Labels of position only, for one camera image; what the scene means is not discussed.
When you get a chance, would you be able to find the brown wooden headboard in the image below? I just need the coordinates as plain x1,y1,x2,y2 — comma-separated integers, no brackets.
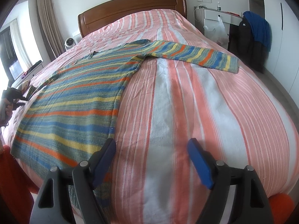
78,0,187,38

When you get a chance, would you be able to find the colourful striped knit sweater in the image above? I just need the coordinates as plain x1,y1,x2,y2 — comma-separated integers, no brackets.
10,39,239,209

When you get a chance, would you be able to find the person's left hand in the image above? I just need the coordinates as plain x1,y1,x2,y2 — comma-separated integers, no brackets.
1,98,13,127

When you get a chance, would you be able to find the white plastic bag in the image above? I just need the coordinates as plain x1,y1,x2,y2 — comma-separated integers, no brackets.
203,16,229,46

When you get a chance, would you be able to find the red orange stool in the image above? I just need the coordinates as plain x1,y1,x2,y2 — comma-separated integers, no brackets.
1,145,39,223

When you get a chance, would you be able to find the blue garment on chair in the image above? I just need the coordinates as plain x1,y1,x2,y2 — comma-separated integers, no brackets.
243,11,271,51

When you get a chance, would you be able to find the white wardrobe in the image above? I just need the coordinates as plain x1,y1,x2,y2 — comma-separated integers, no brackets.
262,0,298,94

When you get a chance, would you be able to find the beige curtain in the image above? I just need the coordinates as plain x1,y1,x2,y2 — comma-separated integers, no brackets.
36,0,65,58

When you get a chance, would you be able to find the window side cabinet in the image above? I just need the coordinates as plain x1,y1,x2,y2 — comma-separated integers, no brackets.
8,60,44,88

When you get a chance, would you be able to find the small white fan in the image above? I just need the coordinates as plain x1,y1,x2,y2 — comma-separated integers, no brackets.
64,38,76,50

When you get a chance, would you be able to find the pink white striped bed cover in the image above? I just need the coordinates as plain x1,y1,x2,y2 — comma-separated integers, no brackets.
1,10,298,223

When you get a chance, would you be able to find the white bedside desk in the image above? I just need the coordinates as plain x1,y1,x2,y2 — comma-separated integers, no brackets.
194,6,242,46

